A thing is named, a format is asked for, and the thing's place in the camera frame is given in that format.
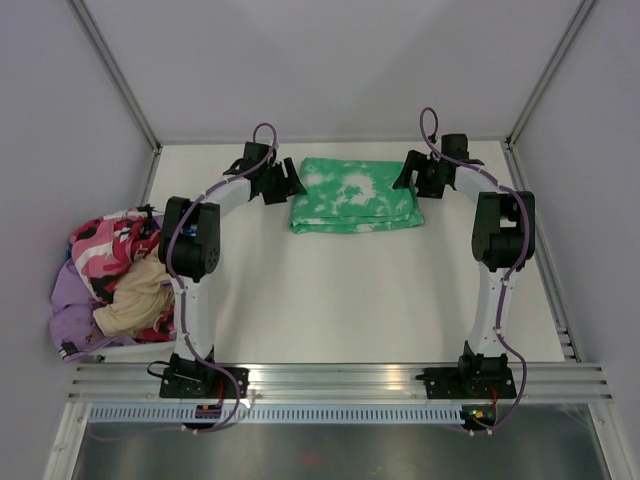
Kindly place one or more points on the beige garment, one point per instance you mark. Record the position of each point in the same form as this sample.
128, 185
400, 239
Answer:
141, 298

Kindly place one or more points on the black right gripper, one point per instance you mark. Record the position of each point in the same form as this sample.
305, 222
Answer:
415, 162

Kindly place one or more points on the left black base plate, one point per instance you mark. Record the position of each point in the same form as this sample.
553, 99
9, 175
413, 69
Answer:
198, 382

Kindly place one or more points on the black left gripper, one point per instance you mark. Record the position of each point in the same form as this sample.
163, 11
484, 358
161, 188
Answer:
289, 187

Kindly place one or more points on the purple trousers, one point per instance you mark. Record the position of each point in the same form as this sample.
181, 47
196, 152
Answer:
73, 329

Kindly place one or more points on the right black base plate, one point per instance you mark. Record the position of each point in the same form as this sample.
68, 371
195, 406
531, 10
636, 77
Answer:
452, 383

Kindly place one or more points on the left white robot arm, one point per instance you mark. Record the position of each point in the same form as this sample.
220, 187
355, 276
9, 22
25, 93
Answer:
190, 245

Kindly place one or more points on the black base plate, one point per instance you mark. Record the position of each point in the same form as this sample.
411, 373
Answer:
198, 382
452, 383

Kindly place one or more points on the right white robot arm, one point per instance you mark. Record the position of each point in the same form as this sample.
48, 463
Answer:
502, 241

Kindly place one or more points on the green tie-dye trousers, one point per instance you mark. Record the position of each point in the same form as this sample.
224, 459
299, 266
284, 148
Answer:
352, 197

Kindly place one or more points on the slotted cable duct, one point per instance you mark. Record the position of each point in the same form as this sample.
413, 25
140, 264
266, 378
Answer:
278, 414

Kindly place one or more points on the aluminium rail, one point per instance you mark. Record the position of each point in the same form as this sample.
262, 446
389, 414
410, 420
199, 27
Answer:
565, 382

